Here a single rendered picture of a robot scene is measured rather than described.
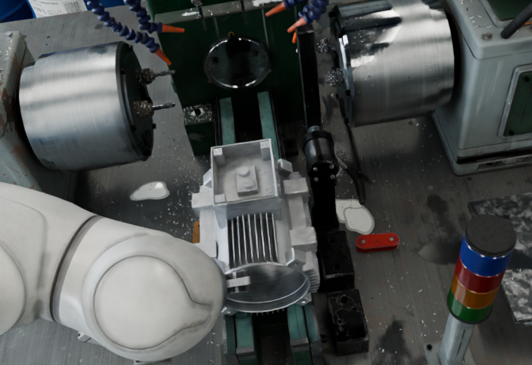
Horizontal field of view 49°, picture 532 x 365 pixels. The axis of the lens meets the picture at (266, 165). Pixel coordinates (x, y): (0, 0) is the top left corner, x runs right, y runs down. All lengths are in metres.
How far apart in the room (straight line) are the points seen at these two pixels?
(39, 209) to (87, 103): 0.61
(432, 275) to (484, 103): 0.35
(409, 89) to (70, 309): 0.79
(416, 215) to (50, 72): 0.79
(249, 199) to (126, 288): 0.45
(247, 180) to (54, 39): 1.15
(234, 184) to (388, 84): 0.36
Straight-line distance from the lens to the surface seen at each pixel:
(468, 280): 0.82
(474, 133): 1.26
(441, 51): 1.15
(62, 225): 0.53
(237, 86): 1.34
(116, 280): 0.46
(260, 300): 1.02
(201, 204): 0.98
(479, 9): 1.18
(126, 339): 0.46
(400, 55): 1.12
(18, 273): 0.51
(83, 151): 1.18
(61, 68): 1.19
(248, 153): 0.97
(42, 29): 2.02
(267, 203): 0.89
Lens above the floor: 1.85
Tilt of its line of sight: 50 degrees down
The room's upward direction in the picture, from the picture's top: 11 degrees counter-clockwise
